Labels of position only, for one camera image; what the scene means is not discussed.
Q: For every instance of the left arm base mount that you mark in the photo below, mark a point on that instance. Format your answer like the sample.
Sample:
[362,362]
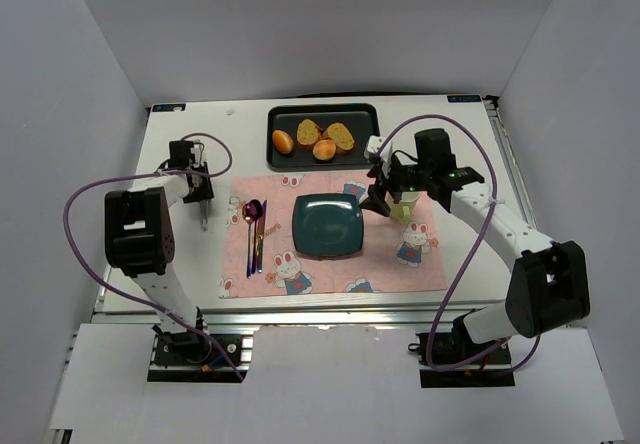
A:
[201,362]

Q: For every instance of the bread slice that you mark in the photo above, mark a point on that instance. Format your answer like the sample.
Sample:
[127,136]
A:
[308,134]
[342,137]

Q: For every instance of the black baking tray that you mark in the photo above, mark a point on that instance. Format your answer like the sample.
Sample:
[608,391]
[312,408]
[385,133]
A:
[361,119]

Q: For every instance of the round bun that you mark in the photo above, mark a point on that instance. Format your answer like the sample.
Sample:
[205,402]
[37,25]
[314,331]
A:
[282,142]
[324,150]

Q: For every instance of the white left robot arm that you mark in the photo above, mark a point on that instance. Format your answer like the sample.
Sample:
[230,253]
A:
[139,241]

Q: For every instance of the light green mug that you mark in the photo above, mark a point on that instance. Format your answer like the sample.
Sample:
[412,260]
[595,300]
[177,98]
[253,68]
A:
[401,211]

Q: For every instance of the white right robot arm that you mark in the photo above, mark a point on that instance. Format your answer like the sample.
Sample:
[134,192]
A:
[548,286]

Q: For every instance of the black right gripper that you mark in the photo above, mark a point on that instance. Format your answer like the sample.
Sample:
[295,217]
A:
[382,184]

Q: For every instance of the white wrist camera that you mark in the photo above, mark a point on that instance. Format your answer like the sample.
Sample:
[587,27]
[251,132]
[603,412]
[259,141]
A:
[378,150]
[199,152]

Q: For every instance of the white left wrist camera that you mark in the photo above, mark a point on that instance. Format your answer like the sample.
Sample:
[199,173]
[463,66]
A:
[199,152]

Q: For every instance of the dark teal square plate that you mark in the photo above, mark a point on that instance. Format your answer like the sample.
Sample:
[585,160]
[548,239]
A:
[327,225]

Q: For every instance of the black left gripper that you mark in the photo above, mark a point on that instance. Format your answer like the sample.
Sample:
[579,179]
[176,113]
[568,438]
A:
[201,193]

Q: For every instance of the bread slice left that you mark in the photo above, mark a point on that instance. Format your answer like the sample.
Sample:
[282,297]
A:
[308,134]

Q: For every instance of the iridescent spoon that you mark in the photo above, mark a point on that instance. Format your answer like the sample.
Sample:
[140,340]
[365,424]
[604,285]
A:
[252,211]

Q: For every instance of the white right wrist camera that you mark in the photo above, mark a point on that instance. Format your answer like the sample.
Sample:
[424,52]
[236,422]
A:
[378,150]

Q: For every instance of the bread slice right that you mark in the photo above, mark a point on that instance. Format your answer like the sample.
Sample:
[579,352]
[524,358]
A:
[342,137]

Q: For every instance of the iridescent knife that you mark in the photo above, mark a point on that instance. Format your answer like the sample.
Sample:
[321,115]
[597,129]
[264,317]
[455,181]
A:
[258,240]

